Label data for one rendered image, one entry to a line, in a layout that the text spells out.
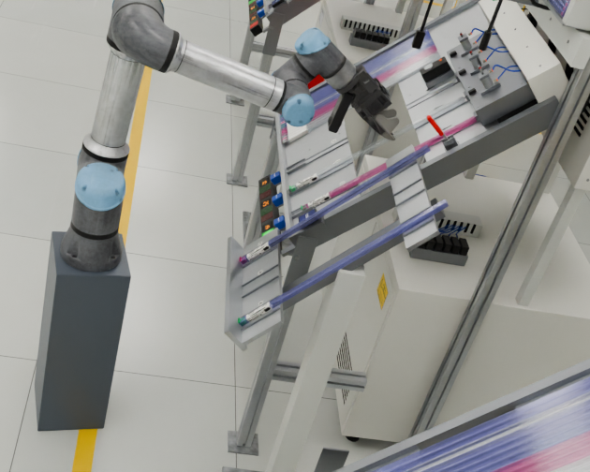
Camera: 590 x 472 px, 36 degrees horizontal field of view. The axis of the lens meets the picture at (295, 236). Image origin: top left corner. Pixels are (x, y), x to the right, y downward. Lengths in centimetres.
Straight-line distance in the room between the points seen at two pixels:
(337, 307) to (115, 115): 71
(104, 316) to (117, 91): 57
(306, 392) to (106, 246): 60
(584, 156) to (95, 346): 131
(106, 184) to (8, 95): 202
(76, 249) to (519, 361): 125
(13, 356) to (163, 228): 88
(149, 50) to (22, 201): 156
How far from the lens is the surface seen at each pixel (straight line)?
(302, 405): 221
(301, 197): 236
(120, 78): 218
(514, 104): 218
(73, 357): 243
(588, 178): 230
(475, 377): 263
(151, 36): 200
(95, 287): 228
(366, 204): 219
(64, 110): 409
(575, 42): 210
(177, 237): 339
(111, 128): 224
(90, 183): 218
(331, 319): 204
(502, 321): 251
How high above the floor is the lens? 195
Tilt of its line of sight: 33 degrees down
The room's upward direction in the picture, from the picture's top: 17 degrees clockwise
